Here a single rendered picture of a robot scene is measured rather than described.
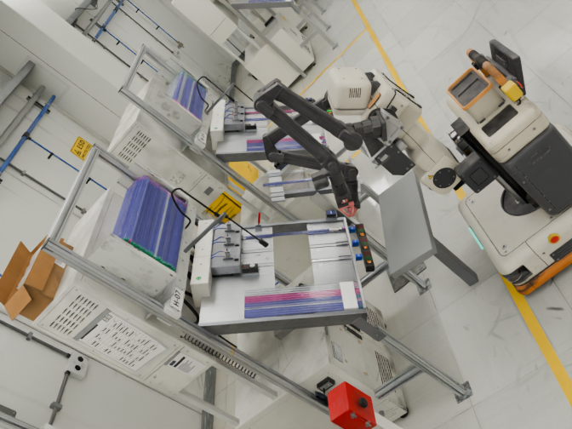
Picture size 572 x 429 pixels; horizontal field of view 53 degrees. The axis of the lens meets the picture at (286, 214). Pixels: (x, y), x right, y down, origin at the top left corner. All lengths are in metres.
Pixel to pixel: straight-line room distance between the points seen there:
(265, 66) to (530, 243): 4.97
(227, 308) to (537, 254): 1.39
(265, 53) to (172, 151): 3.65
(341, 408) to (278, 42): 5.43
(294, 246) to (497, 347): 1.67
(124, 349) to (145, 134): 1.49
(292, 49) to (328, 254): 4.61
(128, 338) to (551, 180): 1.89
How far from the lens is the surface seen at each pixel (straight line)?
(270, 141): 2.64
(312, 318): 2.44
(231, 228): 2.85
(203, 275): 2.59
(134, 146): 3.66
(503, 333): 2.96
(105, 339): 2.57
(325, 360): 2.67
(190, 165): 3.67
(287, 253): 4.06
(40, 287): 2.49
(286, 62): 7.14
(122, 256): 2.39
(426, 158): 2.54
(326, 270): 2.67
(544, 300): 2.93
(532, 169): 2.56
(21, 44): 5.70
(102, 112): 5.74
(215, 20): 7.00
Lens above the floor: 2.20
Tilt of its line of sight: 25 degrees down
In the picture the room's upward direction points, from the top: 53 degrees counter-clockwise
